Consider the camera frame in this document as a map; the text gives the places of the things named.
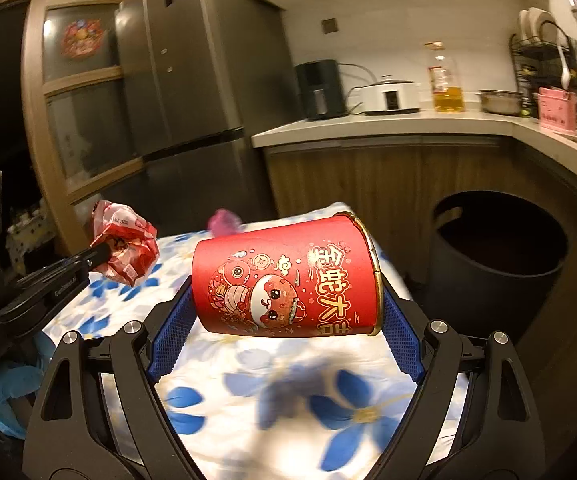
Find red snack wrapper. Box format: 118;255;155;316
90;200;159;286

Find pink plastic bag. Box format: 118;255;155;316
208;208;243;237

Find red paper cup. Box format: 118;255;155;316
191;211;384;338

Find black trash bin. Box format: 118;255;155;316
422;190;569;344

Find blue gloved hand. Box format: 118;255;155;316
0;332;55;440

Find blue floral tablecloth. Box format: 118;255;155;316
44;230;417;479

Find wooden glass door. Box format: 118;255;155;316
22;0;144;254

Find dark steel refrigerator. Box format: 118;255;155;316
116;0;301;236

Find wooden lower cabinets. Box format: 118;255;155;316
266;136;577;462

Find black air fryer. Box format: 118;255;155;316
295;58;347;120

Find pink utensil holder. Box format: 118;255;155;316
538;87;577;133

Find white slow cooker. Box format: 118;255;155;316
359;79;420;115

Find steel bowl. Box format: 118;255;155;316
479;90;523;116

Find cooking oil bottle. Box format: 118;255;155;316
425;41;465;113

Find black dish rack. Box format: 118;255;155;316
509;6;577;118

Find wall socket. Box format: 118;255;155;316
321;18;339;35

